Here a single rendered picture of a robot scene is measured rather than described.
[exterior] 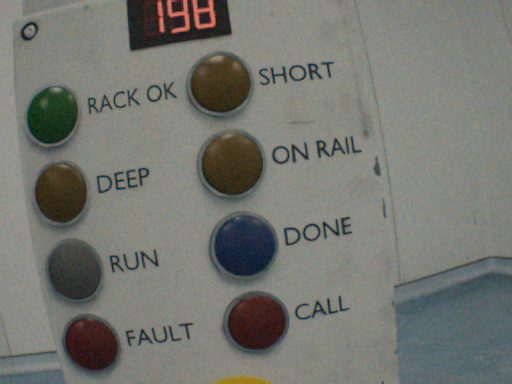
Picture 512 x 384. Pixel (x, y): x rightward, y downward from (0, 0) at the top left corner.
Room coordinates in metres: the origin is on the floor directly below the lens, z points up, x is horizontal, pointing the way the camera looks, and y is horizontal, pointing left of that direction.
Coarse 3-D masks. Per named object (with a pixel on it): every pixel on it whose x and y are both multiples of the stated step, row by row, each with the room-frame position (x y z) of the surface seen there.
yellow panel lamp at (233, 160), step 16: (208, 144) 0.36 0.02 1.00; (224, 144) 0.36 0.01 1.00; (240, 144) 0.36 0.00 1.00; (256, 144) 0.36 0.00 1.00; (208, 160) 0.36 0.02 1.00; (224, 160) 0.36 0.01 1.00; (240, 160) 0.36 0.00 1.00; (256, 160) 0.36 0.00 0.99; (208, 176) 0.36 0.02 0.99; (224, 176) 0.36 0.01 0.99; (240, 176) 0.36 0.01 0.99; (256, 176) 0.36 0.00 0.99; (224, 192) 0.36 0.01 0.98; (240, 192) 0.36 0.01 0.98
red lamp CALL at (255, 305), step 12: (240, 300) 0.36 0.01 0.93; (252, 300) 0.36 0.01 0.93; (264, 300) 0.36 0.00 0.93; (240, 312) 0.36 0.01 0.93; (252, 312) 0.36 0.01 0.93; (264, 312) 0.36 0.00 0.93; (276, 312) 0.36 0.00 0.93; (228, 324) 0.36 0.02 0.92; (240, 324) 0.36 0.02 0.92; (252, 324) 0.36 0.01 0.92; (264, 324) 0.36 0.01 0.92; (276, 324) 0.36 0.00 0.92; (240, 336) 0.36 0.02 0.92; (252, 336) 0.36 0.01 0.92; (264, 336) 0.36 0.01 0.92; (276, 336) 0.36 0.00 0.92; (252, 348) 0.36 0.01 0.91; (264, 348) 0.36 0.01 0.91
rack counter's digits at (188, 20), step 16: (160, 0) 0.36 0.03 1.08; (176, 0) 0.36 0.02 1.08; (192, 0) 0.36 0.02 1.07; (208, 0) 0.36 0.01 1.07; (144, 16) 0.36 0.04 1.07; (160, 16) 0.36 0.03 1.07; (176, 16) 0.36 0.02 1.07; (192, 16) 0.36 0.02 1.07; (208, 16) 0.36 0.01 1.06; (144, 32) 0.36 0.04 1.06; (160, 32) 0.36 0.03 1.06; (176, 32) 0.36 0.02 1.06
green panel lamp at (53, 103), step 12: (36, 96) 0.34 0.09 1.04; (48, 96) 0.34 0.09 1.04; (60, 96) 0.35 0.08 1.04; (72, 96) 0.35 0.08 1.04; (36, 108) 0.34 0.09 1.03; (48, 108) 0.34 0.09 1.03; (60, 108) 0.35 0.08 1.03; (72, 108) 0.35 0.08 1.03; (36, 120) 0.34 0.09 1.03; (48, 120) 0.34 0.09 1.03; (60, 120) 0.35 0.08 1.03; (72, 120) 0.35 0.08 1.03; (36, 132) 0.34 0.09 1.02; (48, 132) 0.34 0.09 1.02; (60, 132) 0.35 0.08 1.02
